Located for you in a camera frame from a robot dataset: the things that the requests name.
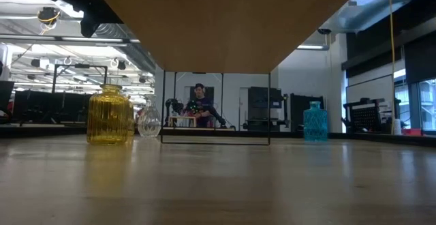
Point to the clear teardrop ribbed glass vase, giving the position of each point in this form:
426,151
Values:
149,119

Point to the yellow glass bottle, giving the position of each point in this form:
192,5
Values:
131,116

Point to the blue diamond-pattern glass bottle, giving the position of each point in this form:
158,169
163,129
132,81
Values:
315,122

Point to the yellow ribbed glass jar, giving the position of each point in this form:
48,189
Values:
109,116

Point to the black background robot arm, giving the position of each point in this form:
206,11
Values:
218,117
174,110

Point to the small background wooden shelf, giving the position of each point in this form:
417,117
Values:
182,118

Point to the person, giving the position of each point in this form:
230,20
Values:
202,107

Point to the black cabinet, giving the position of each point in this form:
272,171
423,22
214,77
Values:
264,109

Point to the light wooden table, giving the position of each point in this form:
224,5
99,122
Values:
221,24

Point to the black panel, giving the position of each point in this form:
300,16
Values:
299,112

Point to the ceiling light bar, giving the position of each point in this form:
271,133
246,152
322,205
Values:
311,47

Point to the black pegboard cart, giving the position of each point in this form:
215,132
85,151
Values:
366,116

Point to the black partition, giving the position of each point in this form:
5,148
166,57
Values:
44,105

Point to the white roll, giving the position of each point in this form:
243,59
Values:
397,127

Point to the red box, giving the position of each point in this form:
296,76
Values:
412,132

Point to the silver ventilation duct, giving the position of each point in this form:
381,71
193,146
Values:
136,54

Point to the black security camera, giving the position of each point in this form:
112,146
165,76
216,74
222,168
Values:
324,31

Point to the black gantry frame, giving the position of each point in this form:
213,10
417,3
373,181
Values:
80,66

